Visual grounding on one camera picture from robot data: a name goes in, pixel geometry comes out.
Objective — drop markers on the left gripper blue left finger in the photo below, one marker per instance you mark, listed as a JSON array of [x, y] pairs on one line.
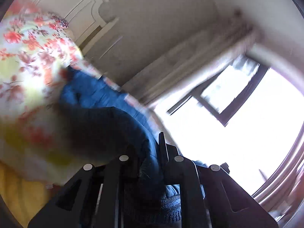
[[93, 197]]

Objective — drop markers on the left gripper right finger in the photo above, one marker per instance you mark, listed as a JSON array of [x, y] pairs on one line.
[[209, 196]]

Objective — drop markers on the blue puffer jacket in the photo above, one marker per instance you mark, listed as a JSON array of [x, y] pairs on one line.
[[120, 130]]

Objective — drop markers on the yellow pillow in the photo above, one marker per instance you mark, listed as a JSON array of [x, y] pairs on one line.
[[23, 198]]

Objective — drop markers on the striped curtain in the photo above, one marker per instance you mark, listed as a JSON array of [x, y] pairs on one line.
[[192, 61]]

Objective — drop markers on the floral bed sheet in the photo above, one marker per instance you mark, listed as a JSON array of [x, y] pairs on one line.
[[41, 66]]

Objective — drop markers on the white headboard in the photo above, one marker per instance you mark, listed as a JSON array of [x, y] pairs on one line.
[[83, 17]]

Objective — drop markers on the window frame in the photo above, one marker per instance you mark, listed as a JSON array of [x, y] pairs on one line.
[[249, 116]]

